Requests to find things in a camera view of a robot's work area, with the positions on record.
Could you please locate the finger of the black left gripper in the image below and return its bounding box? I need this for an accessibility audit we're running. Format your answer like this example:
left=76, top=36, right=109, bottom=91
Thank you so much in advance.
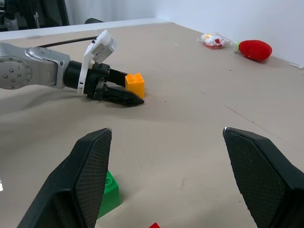
left=108, top=68, right=129, bottom=87
left=104, top=86, right=145, bottom=107

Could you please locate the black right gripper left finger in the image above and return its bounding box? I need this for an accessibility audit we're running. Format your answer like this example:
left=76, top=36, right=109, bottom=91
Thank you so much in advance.
left=16, top=127, right=112, bottom=228

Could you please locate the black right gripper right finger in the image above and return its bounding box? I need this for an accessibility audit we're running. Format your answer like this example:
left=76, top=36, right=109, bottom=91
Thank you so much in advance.
left=222, top=126, right=304, bottom=228

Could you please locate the orange toy brick cube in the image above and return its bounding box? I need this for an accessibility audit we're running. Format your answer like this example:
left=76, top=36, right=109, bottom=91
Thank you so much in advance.
left=124, top=72, right=145, bottom=99

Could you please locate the green toy brick cube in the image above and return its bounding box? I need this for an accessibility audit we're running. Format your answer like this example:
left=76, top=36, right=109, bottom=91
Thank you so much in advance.
left=96, top=169, right=123, bottom=219

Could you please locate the black rounded chair back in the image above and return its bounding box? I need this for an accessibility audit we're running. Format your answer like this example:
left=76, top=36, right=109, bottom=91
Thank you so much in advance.
left=84, top=18, right=105, bottom=25

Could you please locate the dark background furniture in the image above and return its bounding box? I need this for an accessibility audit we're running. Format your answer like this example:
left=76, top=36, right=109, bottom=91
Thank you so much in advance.
left=0, top=0, right=71, bottom=33

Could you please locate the clear plastic bag with toy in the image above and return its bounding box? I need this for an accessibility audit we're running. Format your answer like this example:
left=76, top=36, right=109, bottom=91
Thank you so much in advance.
left=197, top=31, right=235, bottom=51

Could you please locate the red plush strawberry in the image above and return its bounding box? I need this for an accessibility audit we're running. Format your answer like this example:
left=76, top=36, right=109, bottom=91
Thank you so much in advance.
left=233, top=39, right=273, bottom=62

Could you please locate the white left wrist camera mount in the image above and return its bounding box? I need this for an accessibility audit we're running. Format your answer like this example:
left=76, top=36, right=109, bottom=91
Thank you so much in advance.
left=77, top=29, right=118, bottom=96

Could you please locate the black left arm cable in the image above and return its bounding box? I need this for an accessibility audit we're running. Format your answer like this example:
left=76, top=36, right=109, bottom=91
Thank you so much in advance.
left=36, top=36, right=99, bottom=49

